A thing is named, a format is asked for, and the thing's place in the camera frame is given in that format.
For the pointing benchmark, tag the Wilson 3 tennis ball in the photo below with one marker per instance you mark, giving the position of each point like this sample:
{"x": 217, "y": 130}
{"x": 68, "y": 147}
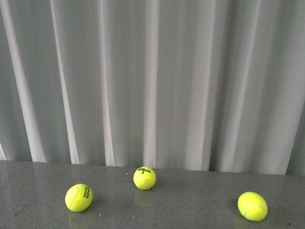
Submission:
{"x": 144, "y": 178}

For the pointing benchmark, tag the Head Team tennis ball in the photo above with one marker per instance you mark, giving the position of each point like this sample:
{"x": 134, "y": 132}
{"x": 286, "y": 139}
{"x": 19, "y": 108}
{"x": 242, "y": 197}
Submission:
{"x": 79, "y": 197}

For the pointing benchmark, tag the plain yellow tennis ball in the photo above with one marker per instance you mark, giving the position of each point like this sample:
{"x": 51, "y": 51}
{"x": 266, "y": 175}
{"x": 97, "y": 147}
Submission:
{"x": 252, "y": 206}

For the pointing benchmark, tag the white pleated curtain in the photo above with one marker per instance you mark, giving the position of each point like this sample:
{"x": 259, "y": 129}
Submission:
{"x": 211, "y": 85}

